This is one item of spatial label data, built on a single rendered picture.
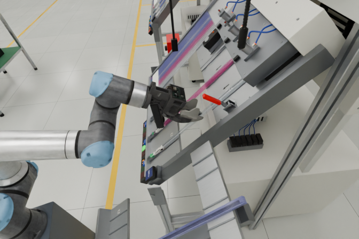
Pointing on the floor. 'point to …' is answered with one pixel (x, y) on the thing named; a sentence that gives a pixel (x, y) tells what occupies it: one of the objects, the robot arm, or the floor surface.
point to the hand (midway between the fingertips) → (198, 116)
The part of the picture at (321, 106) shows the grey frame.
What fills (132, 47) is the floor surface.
